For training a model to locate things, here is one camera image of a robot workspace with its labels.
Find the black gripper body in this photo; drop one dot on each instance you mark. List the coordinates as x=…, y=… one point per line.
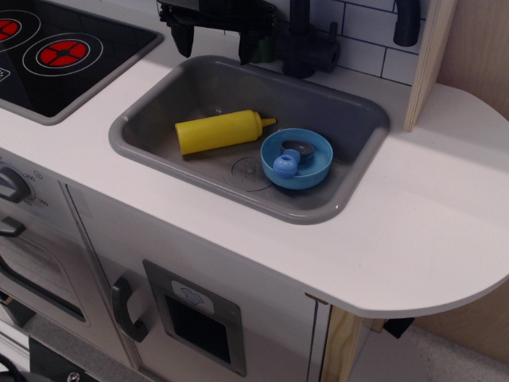
x=244, y=17

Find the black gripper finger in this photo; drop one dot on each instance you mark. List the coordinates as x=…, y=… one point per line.
x=183, y=40
x=248, y=45

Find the blue handled grey spoon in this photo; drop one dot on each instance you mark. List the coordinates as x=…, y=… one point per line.
x=293, y=154

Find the blue plastic bowl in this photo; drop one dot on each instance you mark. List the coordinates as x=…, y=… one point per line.
x=310, y=170

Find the grey plastic sink basin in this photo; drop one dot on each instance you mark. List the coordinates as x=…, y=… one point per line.
x=205, y=86

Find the green toy bell pepper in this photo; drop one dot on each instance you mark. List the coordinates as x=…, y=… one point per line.
x=265, y=53

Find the black toy faucet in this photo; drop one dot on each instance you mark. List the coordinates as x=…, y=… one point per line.
x=377, y=38

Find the yellow squeeze bottle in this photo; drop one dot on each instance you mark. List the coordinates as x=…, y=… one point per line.
x=220, y=131

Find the black toy stovetop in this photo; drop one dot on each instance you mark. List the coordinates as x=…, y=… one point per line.
x=55, y=58

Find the light wood side panel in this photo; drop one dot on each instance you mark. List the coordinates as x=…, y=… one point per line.
x=434, y=40

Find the grey oven knob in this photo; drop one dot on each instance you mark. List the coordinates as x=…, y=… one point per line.
x=13, y=187

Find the grey ice dispenser panel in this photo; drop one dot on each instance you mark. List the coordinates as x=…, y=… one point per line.
x=198, y=318

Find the grey oven door handle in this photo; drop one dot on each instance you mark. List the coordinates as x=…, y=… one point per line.
x=11, y=227

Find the dark grey cabinet door handle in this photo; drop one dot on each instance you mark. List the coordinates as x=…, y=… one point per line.
x=121, y=293

